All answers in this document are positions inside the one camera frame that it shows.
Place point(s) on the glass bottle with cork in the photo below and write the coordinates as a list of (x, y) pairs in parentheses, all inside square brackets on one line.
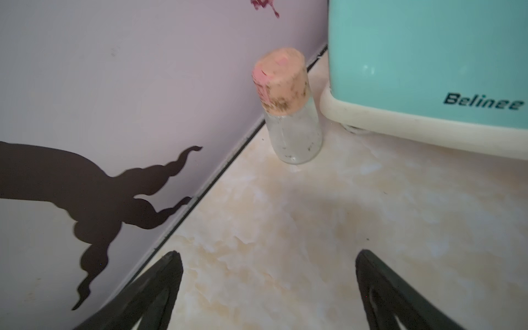
[(291, 116)]

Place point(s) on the mint green toaster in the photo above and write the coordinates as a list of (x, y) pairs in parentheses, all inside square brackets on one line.
[(448, 73)]

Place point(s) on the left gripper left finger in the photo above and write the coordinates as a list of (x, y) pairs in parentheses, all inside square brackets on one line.
[(147, 303)]

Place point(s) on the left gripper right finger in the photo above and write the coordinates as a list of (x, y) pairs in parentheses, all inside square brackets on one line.
[(390, 302)]

